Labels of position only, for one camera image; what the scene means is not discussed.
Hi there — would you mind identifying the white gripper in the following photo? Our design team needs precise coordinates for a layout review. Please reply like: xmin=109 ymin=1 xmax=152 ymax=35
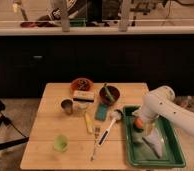
xmin=133 ymin=107 xmax=155 ymax=135

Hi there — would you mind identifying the red orange apple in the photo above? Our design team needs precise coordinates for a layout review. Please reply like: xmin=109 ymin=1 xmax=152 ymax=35
xmin=134 ymin=118 xmax=144 ymax=129

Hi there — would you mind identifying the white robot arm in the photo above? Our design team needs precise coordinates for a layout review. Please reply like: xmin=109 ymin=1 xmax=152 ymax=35
xmin=136 ymin=86 xmax=194 ymax=137

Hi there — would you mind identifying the metal cup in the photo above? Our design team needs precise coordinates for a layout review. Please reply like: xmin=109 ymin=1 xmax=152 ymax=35
xmin=61 ymin=99 xmax=73 ymax=115

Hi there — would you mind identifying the green plastic cup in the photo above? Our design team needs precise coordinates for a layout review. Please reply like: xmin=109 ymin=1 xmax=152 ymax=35
xmin=53 ymin=135 xmax=68 ymax=152

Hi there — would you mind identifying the green plastic tray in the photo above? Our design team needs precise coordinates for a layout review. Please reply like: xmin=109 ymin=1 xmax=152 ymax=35
xmin=123 ymin=106 xmax=186 ymax=168

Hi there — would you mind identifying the teal sponge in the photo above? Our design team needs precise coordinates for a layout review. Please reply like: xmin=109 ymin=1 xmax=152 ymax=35
xmin=95 ymin=103 xmax=108 ymax=121

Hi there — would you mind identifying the dark red bowl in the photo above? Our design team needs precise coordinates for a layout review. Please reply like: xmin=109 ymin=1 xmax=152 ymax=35
xmin=99 ymin=86 xmax=120 ymax=106

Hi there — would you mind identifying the silver fork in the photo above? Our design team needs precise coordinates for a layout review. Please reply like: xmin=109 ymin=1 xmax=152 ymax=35
xmin=90 ymin=126 xmax=100 ymax=161

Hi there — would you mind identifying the green vegetable in bowl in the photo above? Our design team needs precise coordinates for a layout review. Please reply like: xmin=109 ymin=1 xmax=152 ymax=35
xmin=103 ymin=83 xmax=115 ymax=102

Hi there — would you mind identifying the yellow banana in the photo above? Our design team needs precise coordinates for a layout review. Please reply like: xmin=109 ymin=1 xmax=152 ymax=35
xmin=85 ymin=113 xmax=93 ymax=134

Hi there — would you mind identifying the wooden table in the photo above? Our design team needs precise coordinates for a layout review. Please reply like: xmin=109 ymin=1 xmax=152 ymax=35
xmin=19 ymin=82 xmax=164 ymax=171

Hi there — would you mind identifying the orange bowl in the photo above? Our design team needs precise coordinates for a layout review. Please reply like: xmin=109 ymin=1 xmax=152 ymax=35
xmin=70 ymin=78 xmax=93 ymax=91

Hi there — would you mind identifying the green box on counter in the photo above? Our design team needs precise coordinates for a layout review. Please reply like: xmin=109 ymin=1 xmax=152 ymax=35
xmin=70 ymin=18 xmax=86 ymax=27

